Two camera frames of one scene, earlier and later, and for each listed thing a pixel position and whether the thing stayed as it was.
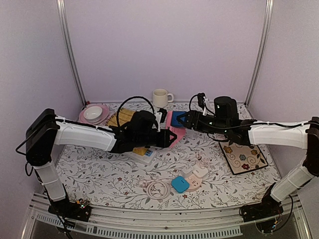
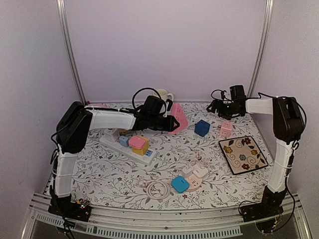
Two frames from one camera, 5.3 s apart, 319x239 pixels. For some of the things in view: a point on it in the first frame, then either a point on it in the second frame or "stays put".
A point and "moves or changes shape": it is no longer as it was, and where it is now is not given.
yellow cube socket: [140, 151] stays put
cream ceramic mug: [160, 98] stays put
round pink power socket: [195, 182] stays put
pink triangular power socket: [179, 132] moves or changes shape
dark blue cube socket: [174, 122] moves or changes shape
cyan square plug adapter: [180, 184] stays put
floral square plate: [241, 158] stays put
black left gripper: [165, 142] -> [168, 127]
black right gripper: [194, 115] -> [215, 103]
